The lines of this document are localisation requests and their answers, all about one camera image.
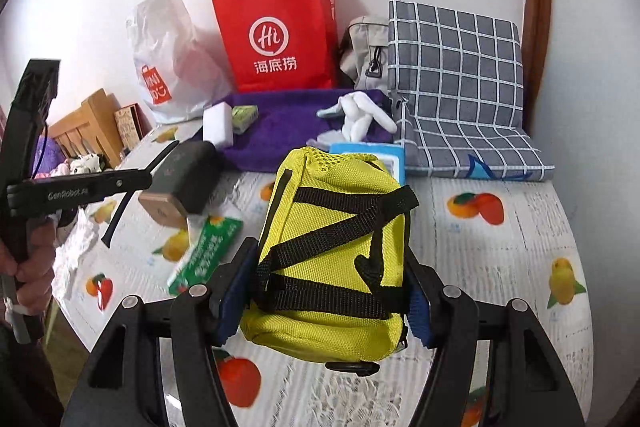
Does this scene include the yellow pouch with black straps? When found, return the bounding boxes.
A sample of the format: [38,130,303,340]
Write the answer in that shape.
[239,147,420,375]

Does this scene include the small light green tissue pack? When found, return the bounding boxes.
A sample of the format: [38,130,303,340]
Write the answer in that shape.
[231,105,259,134]

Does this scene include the red paper carrier bag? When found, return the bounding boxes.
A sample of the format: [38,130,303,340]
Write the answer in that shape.
[211,0,341,94]

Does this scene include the dark brown rectangular box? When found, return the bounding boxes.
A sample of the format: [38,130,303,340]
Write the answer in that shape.
[137,141,225,228]

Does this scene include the brown patterned book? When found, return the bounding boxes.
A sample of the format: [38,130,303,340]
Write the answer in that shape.
[114,104,143,145]

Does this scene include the white plastic shopping bag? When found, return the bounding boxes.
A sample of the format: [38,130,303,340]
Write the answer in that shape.
[126,0,236,125]

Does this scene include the light blue carton box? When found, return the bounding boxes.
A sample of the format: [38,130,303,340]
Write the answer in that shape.
[330,142,407,184]

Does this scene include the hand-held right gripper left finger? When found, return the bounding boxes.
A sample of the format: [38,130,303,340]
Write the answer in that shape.
[60,237,261,427]

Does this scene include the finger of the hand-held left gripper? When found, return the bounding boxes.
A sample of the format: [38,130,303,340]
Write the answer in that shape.
[96,169,153,204]

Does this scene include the white knit glove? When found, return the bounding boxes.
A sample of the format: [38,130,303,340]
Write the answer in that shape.
[340,92,399,142]
[305,103,351,148]

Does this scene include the grey checked seat cushion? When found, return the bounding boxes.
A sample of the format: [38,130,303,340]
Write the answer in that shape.
[387,0,556,182]

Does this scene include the beige canvas bag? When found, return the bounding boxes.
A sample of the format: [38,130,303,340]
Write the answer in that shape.
[339,16,391,92]

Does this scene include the large green tissue pack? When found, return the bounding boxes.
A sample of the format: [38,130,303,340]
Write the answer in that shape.
[167,214,244,297]

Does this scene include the white sponge block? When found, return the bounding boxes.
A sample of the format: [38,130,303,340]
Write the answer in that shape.
[202,103,236,148]

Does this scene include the fruit print plastic tablecloth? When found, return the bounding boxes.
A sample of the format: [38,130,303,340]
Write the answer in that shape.
[50,127,601,427]

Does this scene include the purple towel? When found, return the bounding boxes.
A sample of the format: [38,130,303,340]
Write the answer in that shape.
[192,88,401,172]

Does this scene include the wooden bed headboard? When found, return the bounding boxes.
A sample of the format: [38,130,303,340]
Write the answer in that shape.
[47,88,126,168]

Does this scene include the person's left hand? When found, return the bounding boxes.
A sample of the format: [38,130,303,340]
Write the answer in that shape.
[14,218,57,320]

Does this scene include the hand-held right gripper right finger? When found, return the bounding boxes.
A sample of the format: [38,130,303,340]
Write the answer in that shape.
[402,252,586,427]

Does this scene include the white black patch pillow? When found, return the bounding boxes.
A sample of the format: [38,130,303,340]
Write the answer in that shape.
[67,154,103,175]

